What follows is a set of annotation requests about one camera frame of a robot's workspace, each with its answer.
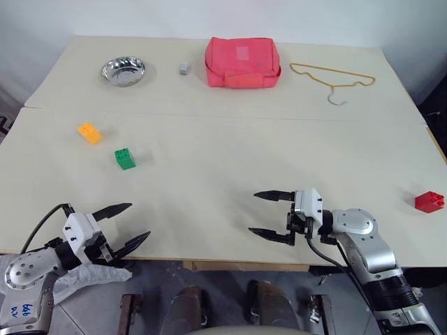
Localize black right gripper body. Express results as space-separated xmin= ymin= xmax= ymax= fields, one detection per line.
xmin=286 ymin=200 xmax=316 ymax=246

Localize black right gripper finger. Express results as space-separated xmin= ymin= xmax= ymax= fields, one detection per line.
xmin=253 ymin=190 xmax=298 ymax=203
xmin=247 ymin=226 xmax=294 ymax=246

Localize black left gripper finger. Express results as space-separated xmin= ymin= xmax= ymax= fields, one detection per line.
xmin=110 ymin=230 xmax=152 ymax=262
xmin=92 ymin=203 xmax=134 ymax=222

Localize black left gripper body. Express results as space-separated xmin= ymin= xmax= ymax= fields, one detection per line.
xmin=83 ymin=231 xmax=115 ymax=267

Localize crumpled white cloth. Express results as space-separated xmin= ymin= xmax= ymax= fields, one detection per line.
xmin=52 ymin=262 xmax=133 ymax=305

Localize green toy brick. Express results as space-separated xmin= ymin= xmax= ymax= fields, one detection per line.
xmin=113 ymin=147 xmax=138 ymax=171

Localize dark brown rounded shape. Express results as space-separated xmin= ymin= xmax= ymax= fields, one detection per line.
xmin=245 ymin=280 xmax=302 ymax=329
xmin=170 ymin=285 xmax=205 ymax=329

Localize yellow toy brick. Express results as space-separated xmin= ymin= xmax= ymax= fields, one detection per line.
xmin=78 ymin=122 xmax=103 ymax=146

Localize white label with blue writing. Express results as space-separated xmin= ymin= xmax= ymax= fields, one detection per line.
xmin=0 ymin=295 xmax=40 ymax=329

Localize red toy brick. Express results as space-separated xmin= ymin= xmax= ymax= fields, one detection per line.
xmin=414 ymin=191 xmax=446 ymax=214

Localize shiny steel bowl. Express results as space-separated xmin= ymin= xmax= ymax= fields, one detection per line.
xmin=100 ymin=55 xmax=147 ymax=87

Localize pink red fabric pouch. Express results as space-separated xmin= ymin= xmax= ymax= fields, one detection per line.
xmin=204 ymin=36 xmax=283 ymax=90

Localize dark object beside table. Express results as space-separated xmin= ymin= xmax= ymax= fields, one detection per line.
xmin=420 ymin=91 xmax=447 ymax=165

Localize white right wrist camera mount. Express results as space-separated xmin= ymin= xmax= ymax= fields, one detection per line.
xmin=293 ymin=188 xmax=324 ymax=236

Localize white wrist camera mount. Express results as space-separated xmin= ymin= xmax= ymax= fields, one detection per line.
xmin=61 ymin=212 xmax=103 ymax=267
xmin=293 ymin=188 xmax=324 ymax=236

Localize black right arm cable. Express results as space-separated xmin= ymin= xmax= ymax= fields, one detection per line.
xmin=305 ymin=236 xmax=379 ymax=312

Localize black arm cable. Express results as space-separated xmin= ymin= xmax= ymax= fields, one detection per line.
xmin=20 ymin=202 xmax=76 ymax=255
xmin=305 ymin=236 xmax=379 ymax=312

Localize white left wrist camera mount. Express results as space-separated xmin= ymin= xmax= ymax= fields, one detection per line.
xmin=61 ymin=212 xmax=103 ymax=267

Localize rusty metal frame bar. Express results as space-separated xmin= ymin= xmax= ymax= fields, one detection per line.
xmin=307 ymin=294 xmax=337 ymax=335
xmin=117 ymin=294 xmax=143 ymax=335

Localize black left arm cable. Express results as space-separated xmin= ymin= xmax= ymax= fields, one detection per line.
xmin=20 ymin=202 xmax=76 ymax=255

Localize yellow wire clothes hanger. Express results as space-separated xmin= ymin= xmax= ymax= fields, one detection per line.
xmin=289 ymin=62 xmax=377 ymax=107

